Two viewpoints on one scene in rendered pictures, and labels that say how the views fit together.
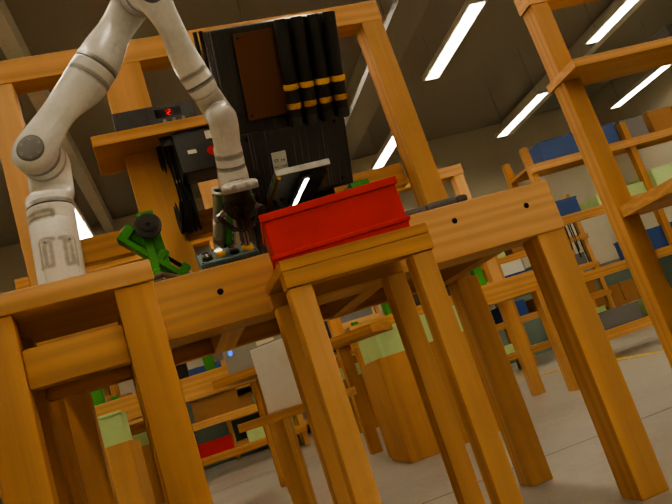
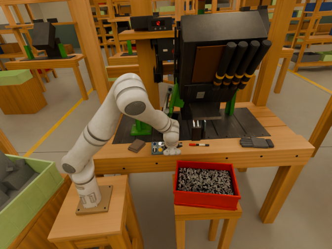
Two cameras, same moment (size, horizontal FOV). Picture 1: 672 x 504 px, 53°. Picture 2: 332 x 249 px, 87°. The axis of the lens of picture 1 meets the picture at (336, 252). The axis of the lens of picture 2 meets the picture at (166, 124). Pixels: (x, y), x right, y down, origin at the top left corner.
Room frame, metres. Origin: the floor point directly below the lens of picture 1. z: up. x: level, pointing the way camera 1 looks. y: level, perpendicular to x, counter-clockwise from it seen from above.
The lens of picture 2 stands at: (0.89, -0.01, 1.66)
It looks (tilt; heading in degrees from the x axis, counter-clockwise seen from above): 33 degrees down; 17
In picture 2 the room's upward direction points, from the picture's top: 4 degrees counter-clockwise
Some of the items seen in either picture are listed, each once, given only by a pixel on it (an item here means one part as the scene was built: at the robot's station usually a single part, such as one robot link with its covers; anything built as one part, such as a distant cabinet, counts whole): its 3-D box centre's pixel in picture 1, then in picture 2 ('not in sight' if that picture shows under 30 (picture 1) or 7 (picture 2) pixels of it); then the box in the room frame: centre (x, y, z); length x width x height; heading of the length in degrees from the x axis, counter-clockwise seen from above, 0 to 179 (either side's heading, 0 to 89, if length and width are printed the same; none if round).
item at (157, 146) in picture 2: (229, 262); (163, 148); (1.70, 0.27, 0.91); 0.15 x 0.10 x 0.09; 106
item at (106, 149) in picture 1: (223, 130); (184, 31); (2.29, 0.25, 1.52); 0.90 x 0.25 x 0.04; 106
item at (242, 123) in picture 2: not in sight; (187, 124); (2.04, 0.17, 0.89); 1.10 x 0.42 x 0.02; 106
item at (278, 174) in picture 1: (292, 193); (201, 103); (1.96, 0.07, 1.11); 0.39 x 0.16 x 0.03; 16
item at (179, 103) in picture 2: not in sight; (178, 95); (1.96, 0.23, 1.17); 0.13 x 0.12 x 0.20; 106
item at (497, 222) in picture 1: (307, 276); (191, 155); (1.77, 0.09, 0.82); 1.50 x 0.14 x 0.15; 106
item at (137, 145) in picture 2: (160, 282); (136, 145); (1.69, 0.45, 0.91); 0.10 x 0.08 x 0.03; 165
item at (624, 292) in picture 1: (628, 304); (318, 34); (11.16, -4.23, 0.37); 1.20 x 0.81 x 0.74; 106
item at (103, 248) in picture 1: (244, 214); (183, 67); (2.39, 0.28, 1.23); 1.30 x 0.05 x 0.09; 106
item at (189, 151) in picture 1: (201, 155); (169, 47); (2.21, 0.34, 1.42); 0.17 x 0.12 x 0.15; 106
